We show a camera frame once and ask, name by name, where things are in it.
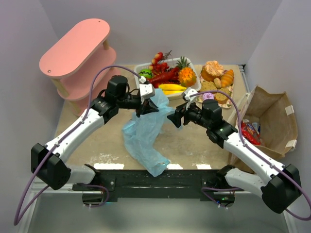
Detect toy croissant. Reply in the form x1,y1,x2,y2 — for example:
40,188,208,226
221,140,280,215
221,69,234,88

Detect blue plastic bag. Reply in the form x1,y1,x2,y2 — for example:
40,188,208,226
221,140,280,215
122,89,174,177

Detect red cherry sprig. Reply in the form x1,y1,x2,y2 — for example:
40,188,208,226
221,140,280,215
149,50,172,73

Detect black base frame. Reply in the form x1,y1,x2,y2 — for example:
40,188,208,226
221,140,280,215
72,168,234,204

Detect toy bread slice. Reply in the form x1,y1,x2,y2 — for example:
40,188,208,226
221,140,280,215
214,88,230,104
200,81,218,92

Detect green toy watermelon ball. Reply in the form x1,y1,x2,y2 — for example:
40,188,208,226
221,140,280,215
138,68,153,79

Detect yellow toy bananas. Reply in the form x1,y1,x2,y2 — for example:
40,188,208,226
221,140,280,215
158,83,187,95

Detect red toy lobster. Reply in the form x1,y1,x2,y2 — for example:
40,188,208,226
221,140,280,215
148,67,180,84

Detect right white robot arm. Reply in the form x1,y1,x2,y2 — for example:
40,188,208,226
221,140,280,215
167,100,302,214

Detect small toy bun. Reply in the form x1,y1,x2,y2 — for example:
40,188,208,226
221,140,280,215
213,78,222,89

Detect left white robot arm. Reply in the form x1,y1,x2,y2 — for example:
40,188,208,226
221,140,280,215
31,75,158,190

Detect orange toy pineapple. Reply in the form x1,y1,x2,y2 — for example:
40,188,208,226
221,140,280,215
176,56,197,87

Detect purple toy donut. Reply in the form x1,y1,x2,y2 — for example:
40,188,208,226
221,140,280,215
202,92,214,101

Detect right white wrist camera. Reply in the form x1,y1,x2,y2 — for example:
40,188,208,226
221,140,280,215
181,87,198,102

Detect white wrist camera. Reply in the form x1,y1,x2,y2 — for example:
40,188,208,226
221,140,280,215
139,76,156,100
181,87,198,102

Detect purple cable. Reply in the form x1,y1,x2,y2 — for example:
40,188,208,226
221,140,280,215
189,90,311,221
13,65,143,226

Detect red snack packet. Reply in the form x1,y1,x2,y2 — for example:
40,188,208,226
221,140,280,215
241,119,263,146

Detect floral serving tray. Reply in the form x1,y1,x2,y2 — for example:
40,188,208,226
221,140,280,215
197,69,234,109

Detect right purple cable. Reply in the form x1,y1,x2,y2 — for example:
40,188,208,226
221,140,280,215
189,90,311,221

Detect pink three-tier shelf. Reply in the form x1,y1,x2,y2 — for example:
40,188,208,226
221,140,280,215
39,18,120,116

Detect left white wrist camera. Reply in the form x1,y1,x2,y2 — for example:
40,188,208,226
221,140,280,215
139,76,156,100

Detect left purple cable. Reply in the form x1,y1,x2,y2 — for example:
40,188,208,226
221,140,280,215
13,65,143,226

